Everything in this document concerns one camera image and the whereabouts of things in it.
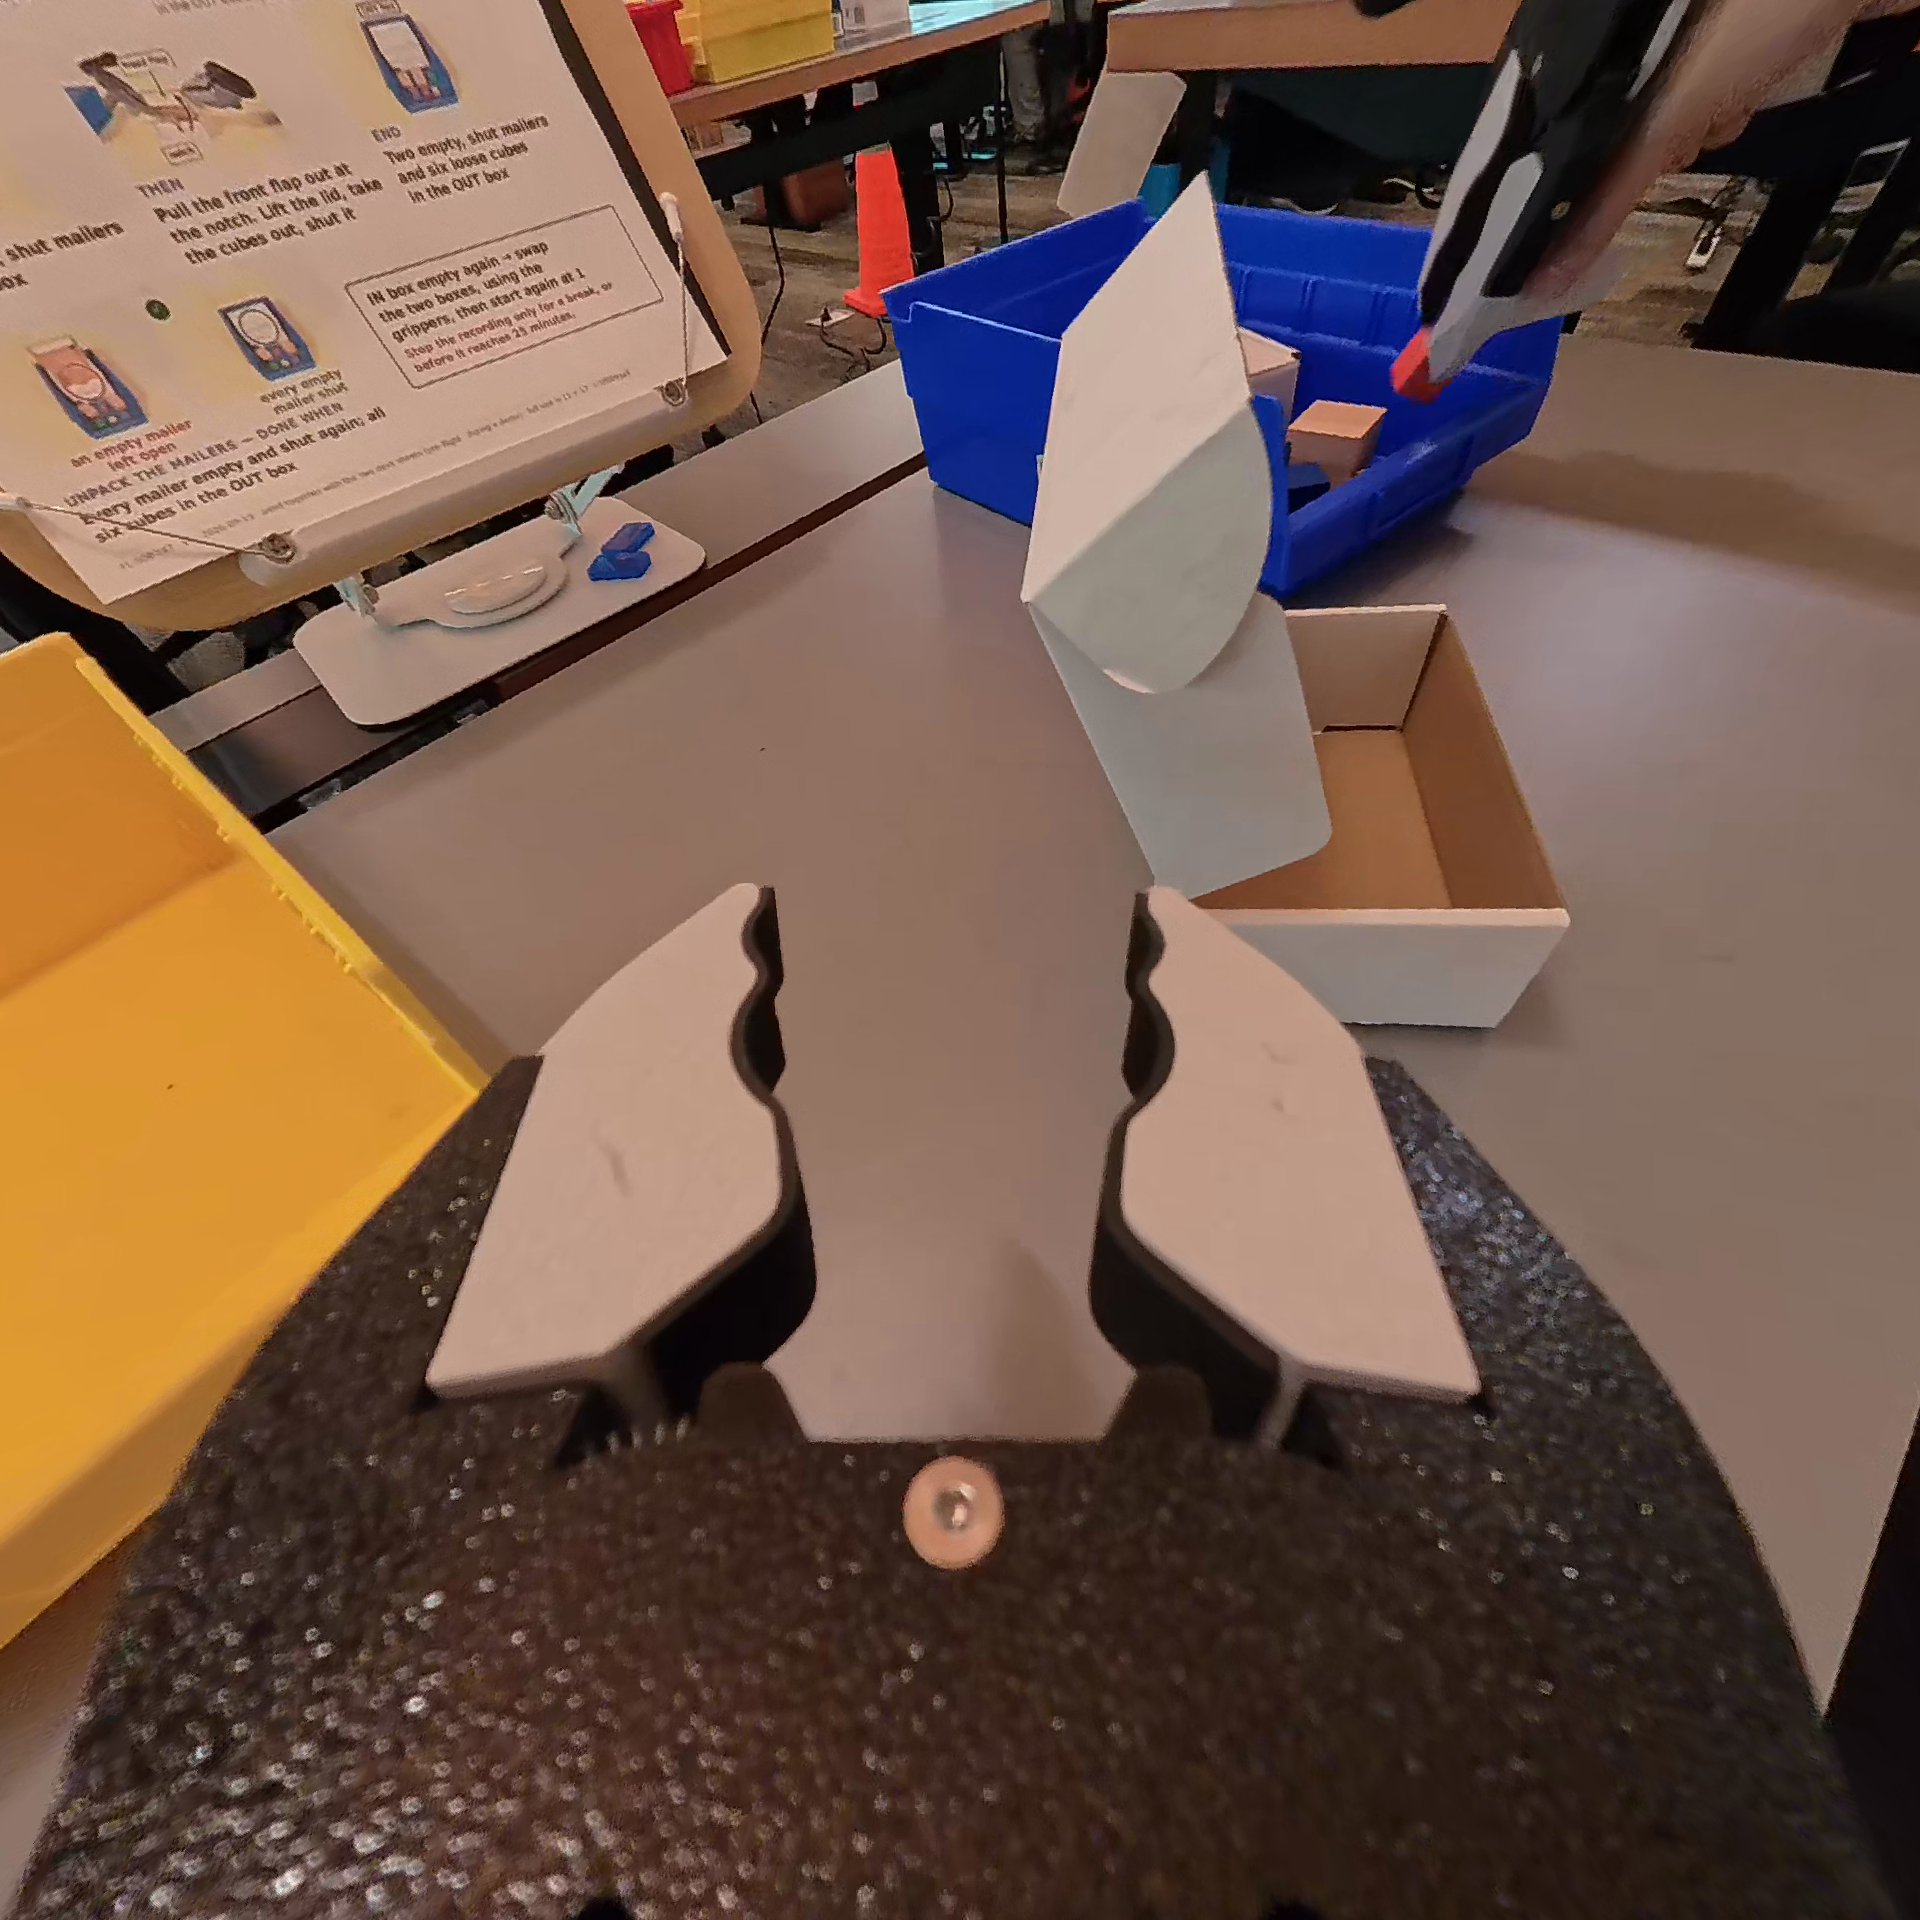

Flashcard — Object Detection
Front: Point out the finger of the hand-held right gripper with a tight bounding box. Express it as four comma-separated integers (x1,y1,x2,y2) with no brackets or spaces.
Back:
1430,211,1635,374
1414,48,1545,374

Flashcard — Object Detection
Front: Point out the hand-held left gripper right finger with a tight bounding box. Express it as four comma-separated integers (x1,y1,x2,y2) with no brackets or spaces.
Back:
1088,885,1482,1445

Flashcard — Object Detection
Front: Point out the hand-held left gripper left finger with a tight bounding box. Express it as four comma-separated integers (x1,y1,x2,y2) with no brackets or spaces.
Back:
423,883,818,1434

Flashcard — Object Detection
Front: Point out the natural wooden cube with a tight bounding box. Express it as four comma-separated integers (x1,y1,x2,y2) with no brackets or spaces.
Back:
1283,399,1387,483

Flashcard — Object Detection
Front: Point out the white cardboard mailer box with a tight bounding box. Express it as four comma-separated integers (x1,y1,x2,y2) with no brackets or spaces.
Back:
1016,171,1571,1032

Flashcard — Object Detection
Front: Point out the blue plastic bin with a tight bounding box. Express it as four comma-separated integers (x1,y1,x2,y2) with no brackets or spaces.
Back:
879,198,1565,600

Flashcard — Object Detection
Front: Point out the white mailer box flap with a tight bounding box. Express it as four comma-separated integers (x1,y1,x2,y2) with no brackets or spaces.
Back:
1055,70,1191,221

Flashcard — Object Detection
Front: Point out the person's right hand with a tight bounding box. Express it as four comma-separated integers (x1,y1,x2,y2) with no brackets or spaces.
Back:
1627,0,1869,196

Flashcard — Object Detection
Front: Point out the wooden top table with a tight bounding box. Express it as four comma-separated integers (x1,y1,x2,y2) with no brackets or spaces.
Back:
1104,0,1519,77

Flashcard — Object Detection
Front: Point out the yellow plastic bin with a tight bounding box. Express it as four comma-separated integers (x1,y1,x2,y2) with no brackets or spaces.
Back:
0,630,490,1654

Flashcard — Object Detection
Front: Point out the white stand base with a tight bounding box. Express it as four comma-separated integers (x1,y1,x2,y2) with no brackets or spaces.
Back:
290,516,710,732

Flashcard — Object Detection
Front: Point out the orange traffic cone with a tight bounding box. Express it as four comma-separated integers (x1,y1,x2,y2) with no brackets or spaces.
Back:
840,143,920,320

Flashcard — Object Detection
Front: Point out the grey background table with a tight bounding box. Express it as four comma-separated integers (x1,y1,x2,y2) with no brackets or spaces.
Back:
664,0,1055,242

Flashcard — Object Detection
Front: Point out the small yellow bin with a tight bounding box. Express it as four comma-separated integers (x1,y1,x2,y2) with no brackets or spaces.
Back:
681,0,837,86

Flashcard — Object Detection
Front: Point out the beige sheet holder board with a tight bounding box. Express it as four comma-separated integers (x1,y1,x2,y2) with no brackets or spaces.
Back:
81,0,770,636

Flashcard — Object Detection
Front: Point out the small red bin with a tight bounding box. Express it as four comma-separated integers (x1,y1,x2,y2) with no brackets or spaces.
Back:
622,0,702,96

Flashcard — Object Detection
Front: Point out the printed instruction sheet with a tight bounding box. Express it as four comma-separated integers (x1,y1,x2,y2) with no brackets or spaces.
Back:
0,0,731,606

